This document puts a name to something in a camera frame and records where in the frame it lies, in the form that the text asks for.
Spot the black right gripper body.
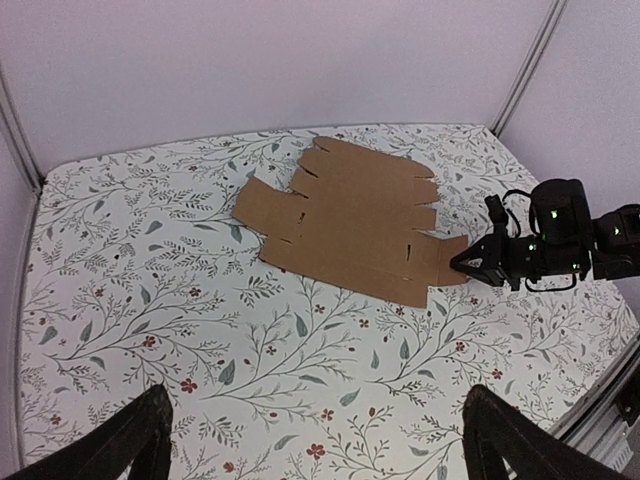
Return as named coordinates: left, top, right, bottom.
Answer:
left=479, top=232, right=591, bottom=291

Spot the left aluminium corner post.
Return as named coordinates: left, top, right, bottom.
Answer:
left=0, top=69, right=45, bottom=197

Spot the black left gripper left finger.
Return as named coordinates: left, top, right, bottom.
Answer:
left=9, top=384, right=173, bottom=479

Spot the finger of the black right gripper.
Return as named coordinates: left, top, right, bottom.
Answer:
left=449, top=242, right=503, bottom=285

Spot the right aluminium corner post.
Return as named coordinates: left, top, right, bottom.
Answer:
left=489, top=0, right=569, bottom=138

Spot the aluminium corner post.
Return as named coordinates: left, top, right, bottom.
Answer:
left=0, top=69, right=45, bottom=197
left=489, top=0, right=569, bottom=138

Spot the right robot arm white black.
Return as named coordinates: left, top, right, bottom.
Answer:
left=450, top=179, right=639, bottom=293

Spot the brown cardboard box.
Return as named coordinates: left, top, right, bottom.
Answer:
left=232, top=137, right=468, bottom=308

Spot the aluminium front rail frame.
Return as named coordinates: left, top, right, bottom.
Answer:
left=550, top=338, right=639, bottom=473

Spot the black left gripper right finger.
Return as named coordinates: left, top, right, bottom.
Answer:
left=462, top=384, right=624, bottom=479

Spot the floral patterned table mat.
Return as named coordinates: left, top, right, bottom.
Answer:
left=18, top=128, right=639, bottom=479

